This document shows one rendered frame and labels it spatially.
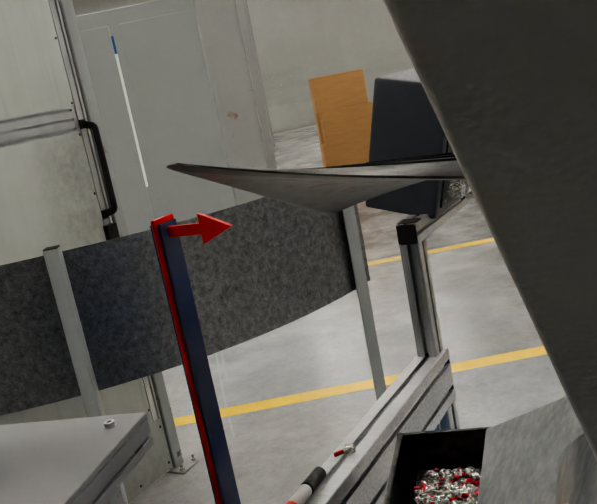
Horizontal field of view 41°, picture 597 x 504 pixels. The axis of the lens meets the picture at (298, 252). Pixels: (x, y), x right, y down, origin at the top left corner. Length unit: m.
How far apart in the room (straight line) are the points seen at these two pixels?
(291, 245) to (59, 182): 0.74
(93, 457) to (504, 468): 0.40
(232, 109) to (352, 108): 3.93
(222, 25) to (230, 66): 0.23
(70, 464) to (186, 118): 5.73
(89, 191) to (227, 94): 2.18
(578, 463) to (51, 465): 0.57
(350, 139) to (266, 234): 6.21
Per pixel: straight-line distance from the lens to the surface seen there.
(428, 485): 0.86
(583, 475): 0.32
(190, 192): 6.49
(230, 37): 4.70
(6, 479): 0.81
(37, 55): 2.59
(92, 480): 0.77
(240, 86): 4.69
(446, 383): 1.16
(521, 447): 0.55
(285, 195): 0.56
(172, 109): 6.45
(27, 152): 2.49
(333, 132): 8.51
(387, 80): 1.12
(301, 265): 2.46
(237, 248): 2.31
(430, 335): 1.13
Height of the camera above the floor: 1.28
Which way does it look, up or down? 12 degrees down
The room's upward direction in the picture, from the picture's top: 11 degrees counter-clockwise
